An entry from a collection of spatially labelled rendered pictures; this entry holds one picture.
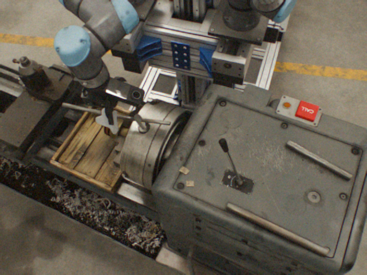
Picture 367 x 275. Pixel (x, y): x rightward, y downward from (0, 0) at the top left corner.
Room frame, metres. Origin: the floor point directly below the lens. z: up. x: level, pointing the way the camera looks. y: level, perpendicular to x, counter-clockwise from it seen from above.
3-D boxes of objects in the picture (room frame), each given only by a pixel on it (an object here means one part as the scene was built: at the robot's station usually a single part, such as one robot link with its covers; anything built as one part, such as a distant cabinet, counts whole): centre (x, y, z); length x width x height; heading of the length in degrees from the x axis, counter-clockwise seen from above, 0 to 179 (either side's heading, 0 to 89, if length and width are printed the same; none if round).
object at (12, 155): (0.99, 0.67, 0.90); 0.47 x 0.30 x 0.06; 150
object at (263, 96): (0.69, -0.25, 1.24); 0.09 x 0.08 x 0.03; 60
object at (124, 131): (0.72, 0.23, 1.08); 0.09 x 0.09 x 0.09; 60
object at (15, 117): (0.98, 0.63, 0.95); 0.43 x 0.17 x 0.05; 150
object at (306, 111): (0.61, -0.40, 1.26); 0.06 x 0.06 x 0.02; 60
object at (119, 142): (0.61, 0.21, 1.09); 0.12 x 0.11 x 0.05; 150
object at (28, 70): (1.03, 0.59, 1.13); 0.08 x 0.08 x 0.03
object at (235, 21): (1.15, -0.29, 1.21); 0.15 x 0.15 x 0.10
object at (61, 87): (1.02, 0.57, 0.99); 0.20 x 0.10 x 0.05; 60
